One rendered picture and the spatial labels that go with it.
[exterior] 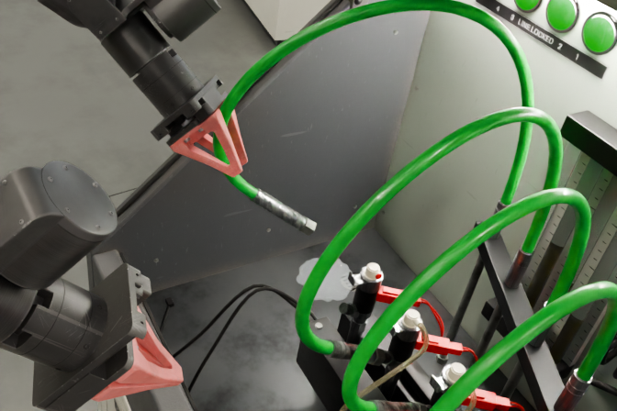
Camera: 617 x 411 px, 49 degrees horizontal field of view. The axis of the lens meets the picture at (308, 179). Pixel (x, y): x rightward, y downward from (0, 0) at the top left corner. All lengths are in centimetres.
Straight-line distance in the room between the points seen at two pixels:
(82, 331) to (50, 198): 12
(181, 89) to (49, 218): 37
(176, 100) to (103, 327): 32
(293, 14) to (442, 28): 265
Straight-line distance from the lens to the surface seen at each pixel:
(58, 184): 42
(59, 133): 300
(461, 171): 108
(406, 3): 71
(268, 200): 82
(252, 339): 109
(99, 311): 50
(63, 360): 50
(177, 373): 57
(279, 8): 364
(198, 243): 111
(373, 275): 82
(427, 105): 112
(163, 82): 74
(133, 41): 74
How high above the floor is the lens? 167
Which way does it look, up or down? 37 degrees down
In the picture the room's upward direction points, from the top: 10 degrees clockwise
